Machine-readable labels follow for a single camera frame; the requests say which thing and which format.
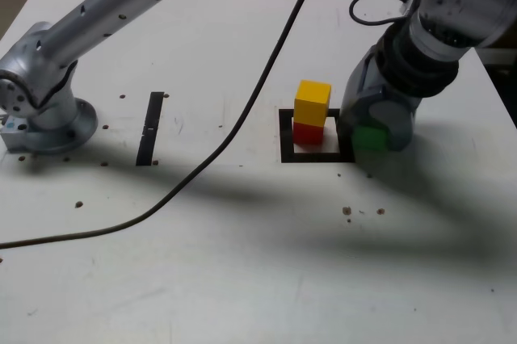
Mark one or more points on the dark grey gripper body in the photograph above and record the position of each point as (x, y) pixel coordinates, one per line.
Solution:
(387, 89)

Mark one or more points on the black tape square outline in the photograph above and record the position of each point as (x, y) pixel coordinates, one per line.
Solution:
(286, 146)

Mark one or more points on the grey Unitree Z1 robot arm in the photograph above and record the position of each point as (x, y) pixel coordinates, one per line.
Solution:
(101, 5)

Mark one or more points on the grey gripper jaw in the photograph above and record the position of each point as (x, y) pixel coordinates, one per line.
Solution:
(353, 97)
(393, 118)

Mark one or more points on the red cube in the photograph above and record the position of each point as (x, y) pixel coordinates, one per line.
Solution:
(308, 134)

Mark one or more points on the green cube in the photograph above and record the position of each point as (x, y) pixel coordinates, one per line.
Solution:
(369, 138)

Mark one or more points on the grey block with blue sticker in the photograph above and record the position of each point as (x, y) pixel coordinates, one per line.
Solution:
(12, 134)

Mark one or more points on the black tape strip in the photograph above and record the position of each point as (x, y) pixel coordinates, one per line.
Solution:
(151, 118)

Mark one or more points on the yellow cube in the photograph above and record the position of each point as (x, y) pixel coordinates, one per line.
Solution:
(311, 106)

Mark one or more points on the white metal frame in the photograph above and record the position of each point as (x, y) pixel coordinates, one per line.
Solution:
(501, 56)

